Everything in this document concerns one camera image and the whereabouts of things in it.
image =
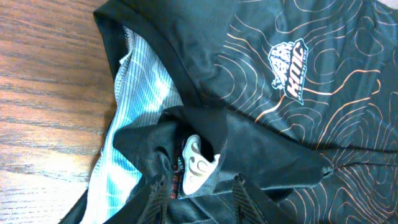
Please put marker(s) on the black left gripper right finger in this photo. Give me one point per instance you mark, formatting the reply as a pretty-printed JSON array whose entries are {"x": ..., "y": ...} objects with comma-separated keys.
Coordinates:
[{"x": 251, "y": 204}]

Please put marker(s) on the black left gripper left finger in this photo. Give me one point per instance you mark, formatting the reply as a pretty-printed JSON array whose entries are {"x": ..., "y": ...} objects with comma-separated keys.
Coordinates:
[{"x": 156, "y": 203}]

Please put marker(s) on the black orange-patterned jersey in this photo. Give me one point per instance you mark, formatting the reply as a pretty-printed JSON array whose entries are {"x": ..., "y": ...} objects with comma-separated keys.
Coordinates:
[{"x": 298, "y": 96}]

